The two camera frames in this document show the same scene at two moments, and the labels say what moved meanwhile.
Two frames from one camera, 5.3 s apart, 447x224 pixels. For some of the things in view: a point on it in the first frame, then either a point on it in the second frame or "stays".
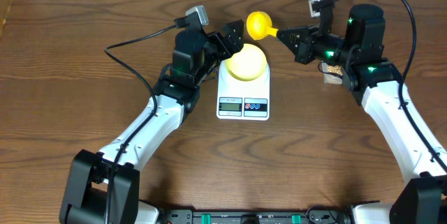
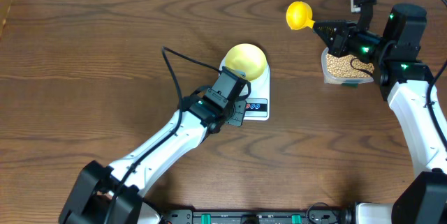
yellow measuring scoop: x=259 y=25 to x=299 y=16
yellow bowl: x=249 y=64 stays
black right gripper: x=303 y=49 to x=343 y=32
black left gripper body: x=219 y=43 to x=242 y=113
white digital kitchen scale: x=243 y=100 stays
